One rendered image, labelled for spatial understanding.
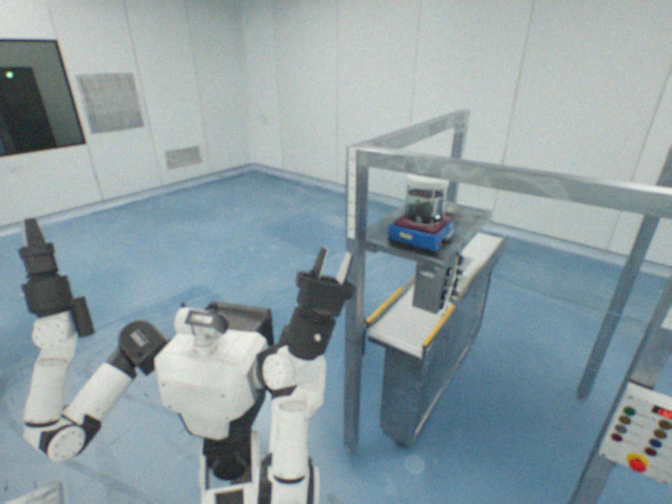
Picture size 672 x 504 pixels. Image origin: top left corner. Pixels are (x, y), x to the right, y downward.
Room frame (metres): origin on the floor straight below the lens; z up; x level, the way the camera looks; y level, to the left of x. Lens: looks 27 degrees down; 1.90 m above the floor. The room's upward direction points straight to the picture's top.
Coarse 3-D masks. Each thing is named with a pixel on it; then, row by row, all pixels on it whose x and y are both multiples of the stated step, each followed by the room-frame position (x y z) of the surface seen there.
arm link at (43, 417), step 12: (36, 384) 0.65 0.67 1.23; (48, 384) 0.66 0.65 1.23; (60, 384) 0.67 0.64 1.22; (36, 396) 0.64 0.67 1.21; (48, 396) 0.65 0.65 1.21; (60, 396) 0.66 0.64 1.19; (36, 408) 0.63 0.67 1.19; (48, 408) 0.63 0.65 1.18; (60, 408) 0.65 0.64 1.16; (36, 420) 0.61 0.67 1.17; (48, 420) 0.62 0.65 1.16; (60, 420) 0.65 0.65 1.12; (24, 432) 0.61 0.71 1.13; (36, 432) 0.60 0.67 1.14; (48, 432) 0.60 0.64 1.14; (36, 444) 0.59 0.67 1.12; (48, 444) 0.59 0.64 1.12
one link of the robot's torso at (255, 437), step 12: (252, 432) 0.86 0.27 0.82; (252, 444) 0.81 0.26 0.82; (204, 456) 0.78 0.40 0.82; (252, 456) 0.78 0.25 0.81; (204, 468) 0.74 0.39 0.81; (252, 468) 0.75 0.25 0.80; (204, 480) 0.72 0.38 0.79; (204, 492) 0.69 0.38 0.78; (216, 492) 0.69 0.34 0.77; (228, 492) 0.71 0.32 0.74; (240, 492) 0.72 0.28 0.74; (252, 492) 0.70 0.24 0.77
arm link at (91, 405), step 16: (112, 368) 0.77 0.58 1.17; (96, 384) 0.74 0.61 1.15; (112, 384) 0.74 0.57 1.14; (128, 384) 0.77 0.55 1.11; (80, 400) 0.70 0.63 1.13; (96, 400) 0.71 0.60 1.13; (112, 400) 0.73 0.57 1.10; (64, 416) 0.70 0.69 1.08; (80, 416) 0.67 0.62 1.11; (96, 416) 0.69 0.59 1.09; (64, 432) 0.61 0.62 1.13; (80, 432) 0.63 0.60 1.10; (96, 432) 0.66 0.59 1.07; (48, 448) 0.58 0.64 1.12; (64, 448) 0.60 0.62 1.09; (80, 448) 0.62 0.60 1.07
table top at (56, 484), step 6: (54, 480) 0.70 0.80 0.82; (42, 486) 0.68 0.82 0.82; (48, 486) 0.68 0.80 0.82; (54, 486) 0.68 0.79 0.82; (60, 486) 0.69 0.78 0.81; (30, 492) 0.67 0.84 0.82; (36, 492) 0.67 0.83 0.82; (42, 492) 0.67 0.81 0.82; (48, 492) 0.67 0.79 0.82; (54, 492) 0.67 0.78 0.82; (60, 492) 0.67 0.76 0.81; (18, 498) 0.65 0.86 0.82; (24, 498) 0.65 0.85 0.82; (30, 498) 0.65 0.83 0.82; (36, 498) 0.65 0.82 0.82; (42, 498) 0.65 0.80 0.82; (48, 498) 0.65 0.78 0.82; (54, 498) 0.65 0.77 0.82; (60, 498) 0.65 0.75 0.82
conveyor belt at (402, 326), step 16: (464, 288) 1.75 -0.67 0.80; (400, 304) 1.60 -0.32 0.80; (448, 304) 1.60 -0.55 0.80; (384, 320) 1.47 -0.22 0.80; (400, 320) 1.47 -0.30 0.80; (416, 320) 1.47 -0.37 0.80; (432, 320) 1.47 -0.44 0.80; (384, 336) 1.37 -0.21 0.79; (400, 336) 1.36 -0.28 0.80; (416, 336) 1.36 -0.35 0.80; (416, 352) 1.28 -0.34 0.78
